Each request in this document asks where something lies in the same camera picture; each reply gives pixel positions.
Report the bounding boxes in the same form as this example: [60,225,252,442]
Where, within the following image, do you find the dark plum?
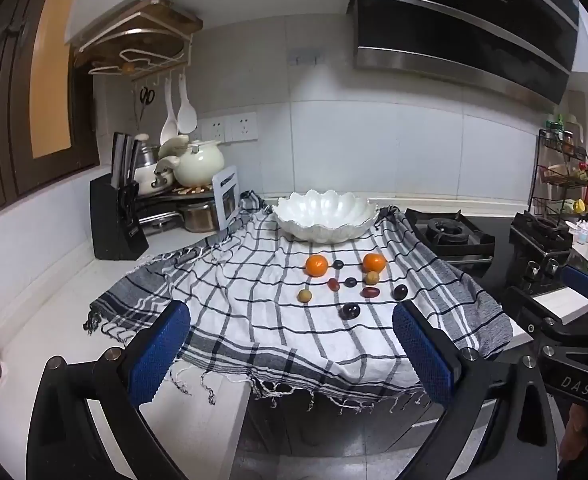
[393,284,409,301]
[339,302,361,321]

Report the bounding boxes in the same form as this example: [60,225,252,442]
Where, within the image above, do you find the red grape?
[361,286,381,299]
[327,278,341,292]

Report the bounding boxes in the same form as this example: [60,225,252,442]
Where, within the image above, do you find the dark plum front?
[339,302,361,321]

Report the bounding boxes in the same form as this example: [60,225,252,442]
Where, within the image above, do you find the tan longan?
[364,271,379,285]
[297,289,312,304]

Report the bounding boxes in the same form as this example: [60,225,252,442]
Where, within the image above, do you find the orange mandarin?
[362,252,387,274]
[305,255,329,278]

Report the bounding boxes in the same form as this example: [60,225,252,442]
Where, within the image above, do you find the person right hand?
[557,404,588,479]

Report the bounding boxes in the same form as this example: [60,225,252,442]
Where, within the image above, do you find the black spice rack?
[527,114,588,223]

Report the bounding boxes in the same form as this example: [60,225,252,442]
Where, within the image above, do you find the black knife block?
[89,131,149,261]

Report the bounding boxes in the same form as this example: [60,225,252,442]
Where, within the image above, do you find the checkered grey white cloth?
[85,192,513,408]

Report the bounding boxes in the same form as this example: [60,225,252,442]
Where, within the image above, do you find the white scalloped fruit bowl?
[272,190,379,245]

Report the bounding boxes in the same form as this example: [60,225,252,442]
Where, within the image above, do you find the steel pot under rack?
[179,200,219,233]

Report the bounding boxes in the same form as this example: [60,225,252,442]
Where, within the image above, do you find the steel lidded pot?
[134,144,175,197]

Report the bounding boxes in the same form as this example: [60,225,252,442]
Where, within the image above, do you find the black range hood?
[351,0,579,108]

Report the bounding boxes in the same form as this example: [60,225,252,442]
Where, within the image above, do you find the cream ceramic pot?
[173,141,225,188]

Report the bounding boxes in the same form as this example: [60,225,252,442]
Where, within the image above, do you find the white hanging ladle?
[159,78,179,144]

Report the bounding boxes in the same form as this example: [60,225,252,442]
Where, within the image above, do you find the white hanging spoon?
[177,74,197,134]

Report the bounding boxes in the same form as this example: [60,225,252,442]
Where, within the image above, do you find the black scissors hanging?
[139,86,156,120]

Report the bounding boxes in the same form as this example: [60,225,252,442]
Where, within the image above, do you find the wooden cutting board rack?
[74,0,203,80]

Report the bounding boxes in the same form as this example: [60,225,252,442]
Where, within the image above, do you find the white wall socket panel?
[198,112,258,143]

